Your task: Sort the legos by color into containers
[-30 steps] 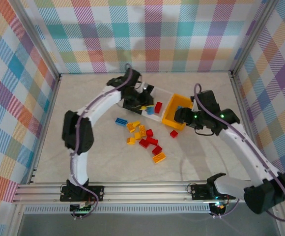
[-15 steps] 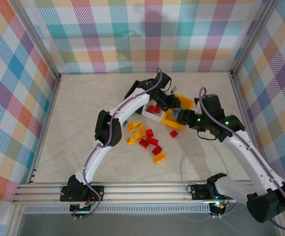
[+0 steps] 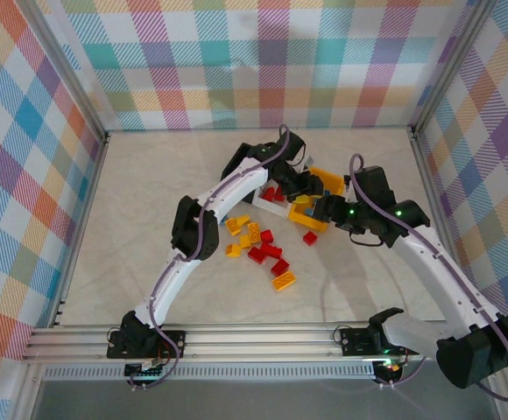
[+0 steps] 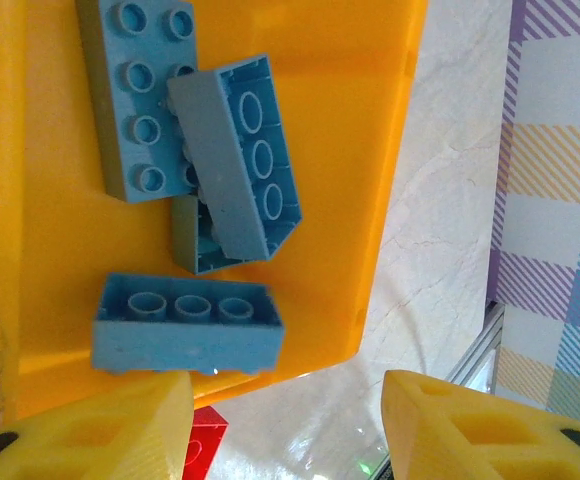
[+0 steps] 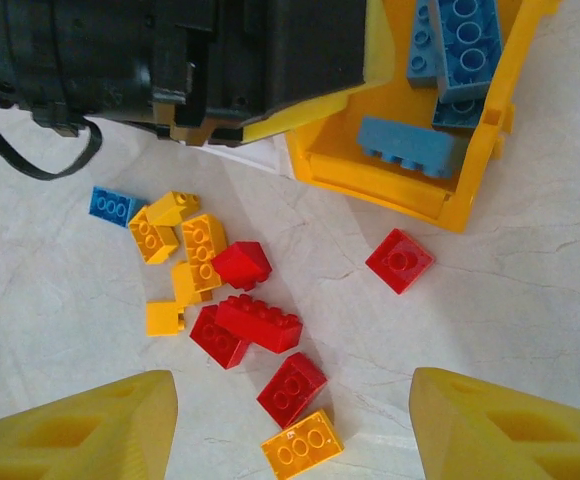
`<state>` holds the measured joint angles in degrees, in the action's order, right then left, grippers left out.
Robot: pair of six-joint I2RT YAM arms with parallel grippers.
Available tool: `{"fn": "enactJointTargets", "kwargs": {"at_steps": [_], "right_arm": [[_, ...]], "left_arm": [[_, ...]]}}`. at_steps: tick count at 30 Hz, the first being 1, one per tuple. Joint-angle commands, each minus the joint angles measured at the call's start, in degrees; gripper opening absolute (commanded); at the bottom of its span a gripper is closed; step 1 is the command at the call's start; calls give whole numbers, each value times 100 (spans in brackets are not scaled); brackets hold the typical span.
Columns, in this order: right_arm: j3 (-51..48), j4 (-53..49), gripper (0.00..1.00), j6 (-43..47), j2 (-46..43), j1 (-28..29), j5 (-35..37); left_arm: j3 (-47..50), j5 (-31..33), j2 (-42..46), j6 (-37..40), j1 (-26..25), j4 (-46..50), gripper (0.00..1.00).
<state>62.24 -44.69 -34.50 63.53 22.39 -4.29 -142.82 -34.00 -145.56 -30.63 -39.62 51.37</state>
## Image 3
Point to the aluminium frame post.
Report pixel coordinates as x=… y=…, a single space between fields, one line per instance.
x=70 y=74
x=450 y=65

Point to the white plastic bin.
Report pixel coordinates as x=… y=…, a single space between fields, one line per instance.
x=273 y=207

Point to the yellow lego brick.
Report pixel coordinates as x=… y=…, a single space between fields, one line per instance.
x=233 y=250
x=245 y=241
x=284 y=282
x=254 y=232
x=233 y=226

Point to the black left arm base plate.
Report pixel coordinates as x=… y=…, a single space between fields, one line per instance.
x=173 y=341

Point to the aluminium mounting rail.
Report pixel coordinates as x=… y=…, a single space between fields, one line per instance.
x=258 y=343

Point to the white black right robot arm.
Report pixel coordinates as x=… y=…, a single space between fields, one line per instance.
x=429 y=280

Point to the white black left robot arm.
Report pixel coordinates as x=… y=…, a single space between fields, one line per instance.
x=236 y=188

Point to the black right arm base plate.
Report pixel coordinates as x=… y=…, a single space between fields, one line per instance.
x=354 y=343

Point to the yellow plastic bin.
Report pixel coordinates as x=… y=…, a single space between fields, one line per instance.
x=329 y=179

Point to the black plastic bin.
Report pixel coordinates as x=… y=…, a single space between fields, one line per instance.
x=236 y=159

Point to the aluminium table edge rail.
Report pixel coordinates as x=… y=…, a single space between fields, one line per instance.
x=438 y=205
x=83 y=219

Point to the red lego brick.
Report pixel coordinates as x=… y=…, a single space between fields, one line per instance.
x=268 y=236
x=257 y=255
x=274 y=250
x=269 y=193
x=280 y=266
x=310 y=238
x=280 y=195

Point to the blue lego brick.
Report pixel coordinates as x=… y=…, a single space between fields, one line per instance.
x=308 y=212
x=326 y=192
x=223 y=219

